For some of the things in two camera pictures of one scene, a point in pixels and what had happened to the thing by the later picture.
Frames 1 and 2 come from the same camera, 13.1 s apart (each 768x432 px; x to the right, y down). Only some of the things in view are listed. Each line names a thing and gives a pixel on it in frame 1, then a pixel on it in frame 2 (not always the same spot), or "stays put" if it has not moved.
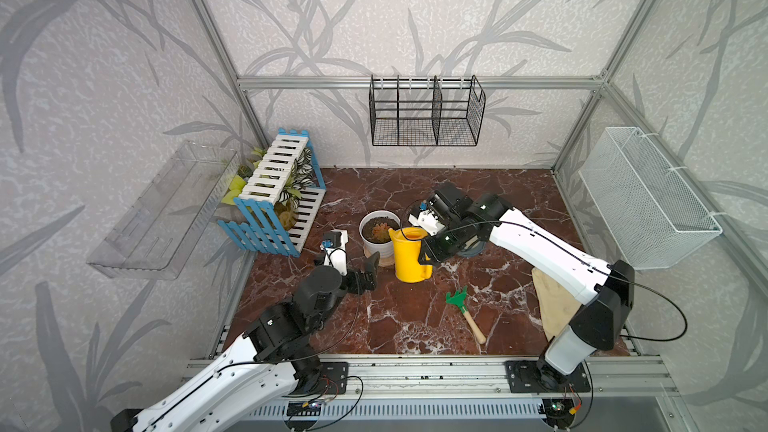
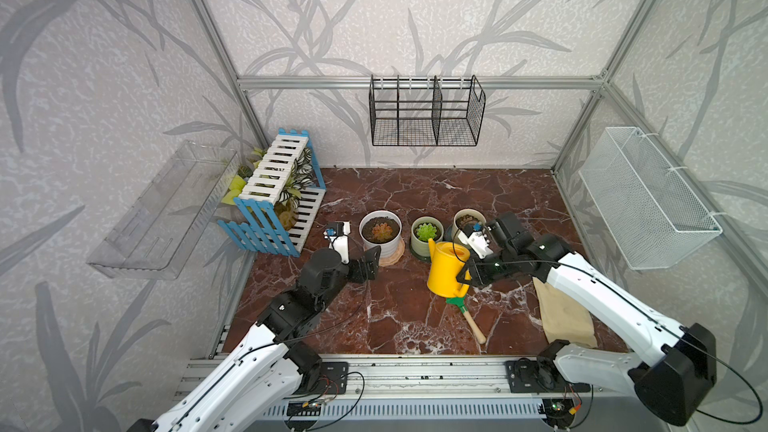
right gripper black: [430, 255] → [477, 278]
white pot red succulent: [374, 232] stays put
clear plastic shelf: [166, 216] stays put
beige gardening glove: [557, 306] stays put
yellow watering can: [407, 249] → [446, 260]
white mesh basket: [655, 220] stays put
